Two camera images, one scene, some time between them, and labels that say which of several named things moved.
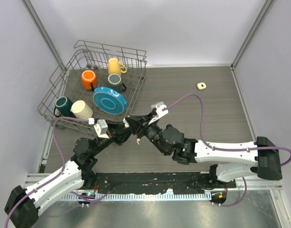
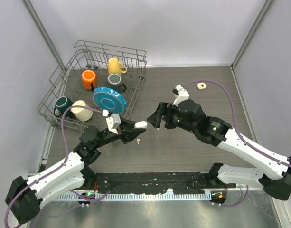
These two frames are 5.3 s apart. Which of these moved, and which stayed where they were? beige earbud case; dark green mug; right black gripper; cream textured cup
Moved: right black gripper
Stayed: dark green mug; cream textured cup; beige earbud case
